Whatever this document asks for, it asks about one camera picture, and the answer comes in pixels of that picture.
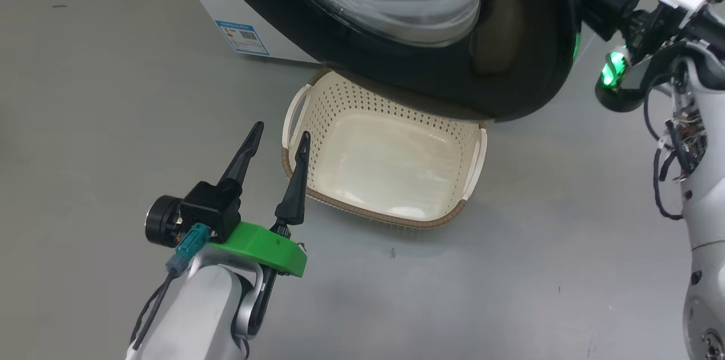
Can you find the black round right gripper motor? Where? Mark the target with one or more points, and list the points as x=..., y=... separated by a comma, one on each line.
x=609, y=94

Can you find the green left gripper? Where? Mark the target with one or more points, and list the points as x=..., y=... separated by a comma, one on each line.
x=260, y=247

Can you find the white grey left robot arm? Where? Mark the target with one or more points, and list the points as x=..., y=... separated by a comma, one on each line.
x=195, y=309

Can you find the blue white energy label sticker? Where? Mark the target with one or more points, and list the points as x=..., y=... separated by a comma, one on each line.
x=242, y=37

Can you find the black glass washing machine door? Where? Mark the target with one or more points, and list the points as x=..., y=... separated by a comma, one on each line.
x=510, y=37

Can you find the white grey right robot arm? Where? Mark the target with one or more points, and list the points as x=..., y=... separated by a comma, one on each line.
x=705, y=190

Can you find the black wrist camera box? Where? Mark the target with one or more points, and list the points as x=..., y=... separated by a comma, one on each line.
x=606, y=6
x=209, y=207

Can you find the cream perforated laundry basket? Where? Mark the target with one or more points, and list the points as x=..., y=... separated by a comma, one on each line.
x=391, y=167

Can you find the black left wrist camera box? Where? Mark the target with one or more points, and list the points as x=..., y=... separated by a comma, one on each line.
x=209, y=207

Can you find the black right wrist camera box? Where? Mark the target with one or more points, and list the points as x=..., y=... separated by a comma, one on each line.
x=606, y=6

